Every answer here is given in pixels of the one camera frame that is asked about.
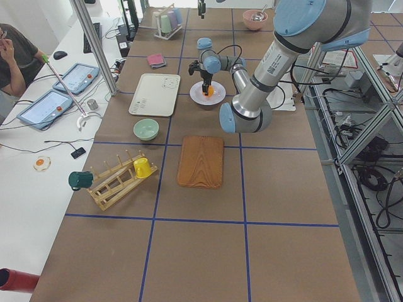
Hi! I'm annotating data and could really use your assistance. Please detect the green bowl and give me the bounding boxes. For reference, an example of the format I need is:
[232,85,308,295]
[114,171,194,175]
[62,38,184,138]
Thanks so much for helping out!
[133,118,159,141]

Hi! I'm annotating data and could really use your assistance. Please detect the purple cup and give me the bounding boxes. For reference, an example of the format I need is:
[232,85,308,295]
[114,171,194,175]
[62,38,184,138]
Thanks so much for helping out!
[167,10,178,28]

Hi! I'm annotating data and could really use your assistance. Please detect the white round plate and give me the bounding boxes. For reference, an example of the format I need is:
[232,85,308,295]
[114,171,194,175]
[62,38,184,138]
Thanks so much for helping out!
[190,81,226,106]

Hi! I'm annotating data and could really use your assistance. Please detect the far teach pendant tablet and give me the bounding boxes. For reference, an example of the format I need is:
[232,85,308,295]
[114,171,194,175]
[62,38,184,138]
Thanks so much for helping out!
[62,63,99,96]

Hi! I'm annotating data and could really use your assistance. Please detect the fried egg toy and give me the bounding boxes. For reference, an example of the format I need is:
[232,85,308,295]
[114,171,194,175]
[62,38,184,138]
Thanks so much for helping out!
[33,156,51,172]

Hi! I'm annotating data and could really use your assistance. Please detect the pink and grey cloths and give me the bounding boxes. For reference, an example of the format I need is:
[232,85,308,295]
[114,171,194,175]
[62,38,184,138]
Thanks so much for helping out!
[147,53,167,69]

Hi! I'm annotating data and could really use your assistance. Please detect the blue cup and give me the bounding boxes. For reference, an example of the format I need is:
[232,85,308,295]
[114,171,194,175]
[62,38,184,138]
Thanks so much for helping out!
[173,8,183,25]

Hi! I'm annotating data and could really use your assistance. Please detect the yellow mug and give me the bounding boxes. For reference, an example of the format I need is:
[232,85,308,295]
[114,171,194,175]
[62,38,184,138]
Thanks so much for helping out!
[133,157,152,179]

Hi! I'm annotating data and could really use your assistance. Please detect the red cylinder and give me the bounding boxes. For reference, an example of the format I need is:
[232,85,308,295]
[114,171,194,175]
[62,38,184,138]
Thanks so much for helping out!
[1,268,40,293]

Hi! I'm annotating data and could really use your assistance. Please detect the metal scoop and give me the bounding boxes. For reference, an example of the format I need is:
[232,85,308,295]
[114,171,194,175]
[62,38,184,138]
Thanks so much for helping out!
[251,4,268,22]

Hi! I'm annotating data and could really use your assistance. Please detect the green cup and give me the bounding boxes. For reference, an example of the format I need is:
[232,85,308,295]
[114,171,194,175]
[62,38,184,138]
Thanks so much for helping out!
[161,14,172,35]

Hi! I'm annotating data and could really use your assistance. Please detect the near teach pendant tablet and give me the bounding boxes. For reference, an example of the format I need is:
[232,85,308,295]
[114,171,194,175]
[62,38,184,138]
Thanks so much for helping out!
[16,90,73,130]

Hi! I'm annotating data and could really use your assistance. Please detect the white cup rack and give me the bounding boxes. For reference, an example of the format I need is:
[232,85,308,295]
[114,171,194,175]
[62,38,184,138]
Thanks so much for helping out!
[152,3,183,40]

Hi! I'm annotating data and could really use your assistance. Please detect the pink bowl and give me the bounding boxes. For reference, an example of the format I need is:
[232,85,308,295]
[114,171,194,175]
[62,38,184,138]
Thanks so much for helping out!
[242,9,268,31]

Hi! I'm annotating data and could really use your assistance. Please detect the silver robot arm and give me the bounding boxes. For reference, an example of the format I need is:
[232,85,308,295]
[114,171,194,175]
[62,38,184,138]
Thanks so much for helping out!
[197,0,372,133]

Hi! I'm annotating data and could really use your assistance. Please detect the dark green mug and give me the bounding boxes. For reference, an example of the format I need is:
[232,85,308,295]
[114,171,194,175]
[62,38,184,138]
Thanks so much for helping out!
[68,171,94,191]

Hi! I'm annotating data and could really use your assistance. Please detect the aluminium frame post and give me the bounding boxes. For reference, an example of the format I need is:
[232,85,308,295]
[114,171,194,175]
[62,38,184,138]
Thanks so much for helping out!
[71,0,118,96]

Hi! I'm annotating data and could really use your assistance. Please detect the wooden mug rack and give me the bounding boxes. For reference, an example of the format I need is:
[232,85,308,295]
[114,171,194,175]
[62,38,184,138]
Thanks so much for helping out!
[86,150,158,211]

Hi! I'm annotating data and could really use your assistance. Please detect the wooden cutting board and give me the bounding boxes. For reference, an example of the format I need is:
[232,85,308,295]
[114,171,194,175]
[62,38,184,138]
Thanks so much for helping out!
[177,135,224,189]

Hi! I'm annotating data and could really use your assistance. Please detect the black keyboard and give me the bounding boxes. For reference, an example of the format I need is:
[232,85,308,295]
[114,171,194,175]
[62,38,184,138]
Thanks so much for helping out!
[82,22,103,53]

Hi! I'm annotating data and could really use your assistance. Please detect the orange fruit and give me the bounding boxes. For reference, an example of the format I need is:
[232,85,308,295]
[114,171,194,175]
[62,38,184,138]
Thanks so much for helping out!
[205,86,215,97]

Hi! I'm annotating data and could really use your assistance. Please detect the cream bear tray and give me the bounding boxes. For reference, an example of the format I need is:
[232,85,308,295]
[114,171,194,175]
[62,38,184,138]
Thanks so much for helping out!
[128,73,181,117]

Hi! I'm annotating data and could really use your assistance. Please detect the black computer mouse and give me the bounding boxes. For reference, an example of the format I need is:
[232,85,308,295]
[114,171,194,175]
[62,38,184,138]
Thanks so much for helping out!
[53,50,67,60]

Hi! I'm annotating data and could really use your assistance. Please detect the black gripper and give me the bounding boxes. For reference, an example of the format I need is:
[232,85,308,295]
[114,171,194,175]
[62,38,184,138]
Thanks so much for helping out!
[198,0,213,95]

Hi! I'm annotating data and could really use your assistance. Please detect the small black device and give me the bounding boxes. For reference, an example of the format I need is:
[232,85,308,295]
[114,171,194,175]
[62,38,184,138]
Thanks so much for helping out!
[71,147,86,159]

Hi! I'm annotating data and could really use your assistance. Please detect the teach pendant tablet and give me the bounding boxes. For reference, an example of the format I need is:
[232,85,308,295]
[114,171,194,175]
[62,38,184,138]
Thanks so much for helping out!
[16,90,73,130]
[62,63,99,96]

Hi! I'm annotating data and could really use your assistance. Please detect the small metal cylinder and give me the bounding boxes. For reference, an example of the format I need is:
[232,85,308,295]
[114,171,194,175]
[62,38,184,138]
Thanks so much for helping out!
[87,99,98,111]

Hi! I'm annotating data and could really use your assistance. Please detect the person in dark shirt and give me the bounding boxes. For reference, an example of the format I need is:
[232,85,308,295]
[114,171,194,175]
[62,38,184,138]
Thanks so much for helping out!
[1,23,45,98]

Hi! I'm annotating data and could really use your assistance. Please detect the pink rod with green tip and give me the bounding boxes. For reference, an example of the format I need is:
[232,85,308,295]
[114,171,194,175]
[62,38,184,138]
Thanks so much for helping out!
[42,54,88,117]

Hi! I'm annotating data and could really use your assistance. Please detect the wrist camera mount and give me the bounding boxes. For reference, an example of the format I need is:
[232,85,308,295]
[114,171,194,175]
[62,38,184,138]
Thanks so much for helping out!
[188,60,200,76]

